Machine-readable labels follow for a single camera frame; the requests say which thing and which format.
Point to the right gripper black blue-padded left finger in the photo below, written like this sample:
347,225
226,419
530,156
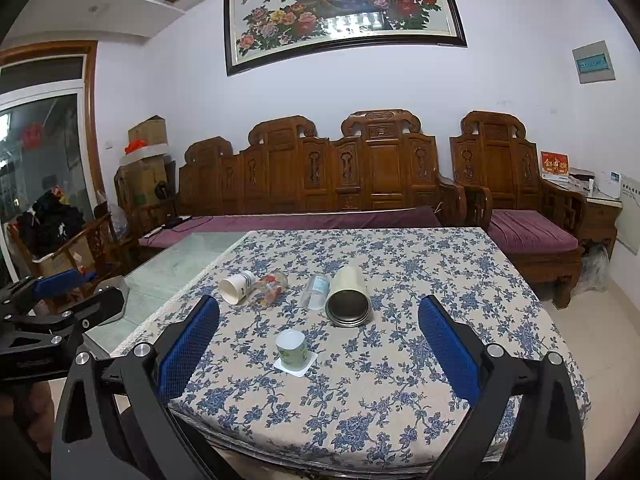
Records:
113,418

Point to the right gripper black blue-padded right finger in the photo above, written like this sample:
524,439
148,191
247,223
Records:
546,441

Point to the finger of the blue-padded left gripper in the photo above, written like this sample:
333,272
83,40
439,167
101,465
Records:
61,283

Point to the green lime-print plastic cup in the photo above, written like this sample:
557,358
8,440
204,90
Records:
294,356

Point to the white paper cup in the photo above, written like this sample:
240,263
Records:
234,288

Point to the clear cup with blue label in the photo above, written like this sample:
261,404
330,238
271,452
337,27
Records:
316,293

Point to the wooden chair with clothes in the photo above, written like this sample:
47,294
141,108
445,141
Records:
53,236

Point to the stacked cardboard boxes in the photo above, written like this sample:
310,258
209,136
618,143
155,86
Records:
145,179

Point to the glass balcony door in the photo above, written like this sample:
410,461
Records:
48,133

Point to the purple armchair cushion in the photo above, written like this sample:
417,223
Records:
527,232

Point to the clear jar with colourful candies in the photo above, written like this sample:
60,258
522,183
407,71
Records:
266,290

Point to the blue floral tablecloth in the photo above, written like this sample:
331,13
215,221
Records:
376,400

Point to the cream cylindrical tin can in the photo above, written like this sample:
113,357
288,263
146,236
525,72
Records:
348,304

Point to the wooden side table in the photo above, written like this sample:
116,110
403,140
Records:
591,219

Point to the white device on side table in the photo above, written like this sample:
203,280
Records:
610,184

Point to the red printed box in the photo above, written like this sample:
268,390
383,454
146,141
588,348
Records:
554,164

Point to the carved wooden armchair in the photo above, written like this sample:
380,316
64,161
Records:
498,169

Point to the carved wooden sofa bench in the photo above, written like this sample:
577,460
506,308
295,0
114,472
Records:
382,161

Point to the framed peacock flower painting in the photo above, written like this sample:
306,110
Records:
260,32

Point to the grey wall electrical panel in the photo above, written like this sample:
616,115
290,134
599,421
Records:
593,63

